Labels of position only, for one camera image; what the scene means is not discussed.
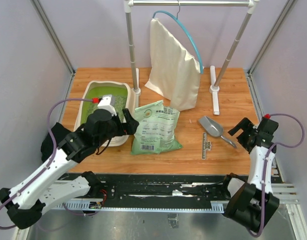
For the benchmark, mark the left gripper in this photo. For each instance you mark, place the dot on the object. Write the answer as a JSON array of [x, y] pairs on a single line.
[[131, 123]]

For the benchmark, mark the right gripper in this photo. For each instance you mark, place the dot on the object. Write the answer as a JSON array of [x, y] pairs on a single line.
[[247, 125]]

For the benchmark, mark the green cat litter bag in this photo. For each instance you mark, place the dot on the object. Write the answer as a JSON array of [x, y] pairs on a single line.
[[156, 131]]

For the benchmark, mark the grey metal scoop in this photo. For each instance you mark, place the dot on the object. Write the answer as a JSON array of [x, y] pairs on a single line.
[[215, 130]]

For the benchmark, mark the piano pattern bag clip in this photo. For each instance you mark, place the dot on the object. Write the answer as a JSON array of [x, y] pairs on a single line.
[[205, 146]]

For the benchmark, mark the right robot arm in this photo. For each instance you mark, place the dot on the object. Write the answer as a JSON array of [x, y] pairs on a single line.
[[252, 203]]

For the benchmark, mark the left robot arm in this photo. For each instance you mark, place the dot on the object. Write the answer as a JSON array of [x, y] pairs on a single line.
[[32, 198]]

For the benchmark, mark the cream green litter box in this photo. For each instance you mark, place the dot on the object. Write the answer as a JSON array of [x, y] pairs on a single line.
[[124, 95]]

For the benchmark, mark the cream cloth bag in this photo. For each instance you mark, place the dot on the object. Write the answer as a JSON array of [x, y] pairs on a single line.
[[175, 73]]

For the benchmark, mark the black cloth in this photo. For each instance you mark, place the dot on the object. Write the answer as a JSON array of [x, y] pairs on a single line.
[[59, 133]]

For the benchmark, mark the blue clothes hanger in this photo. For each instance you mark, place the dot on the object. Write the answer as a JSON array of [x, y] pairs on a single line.
[[184, 29]]

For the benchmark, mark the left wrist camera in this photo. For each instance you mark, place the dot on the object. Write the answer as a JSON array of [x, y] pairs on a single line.
[[107, 103]]

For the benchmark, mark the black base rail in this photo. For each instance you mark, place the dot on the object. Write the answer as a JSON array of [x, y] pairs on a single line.
[[154, 192]]

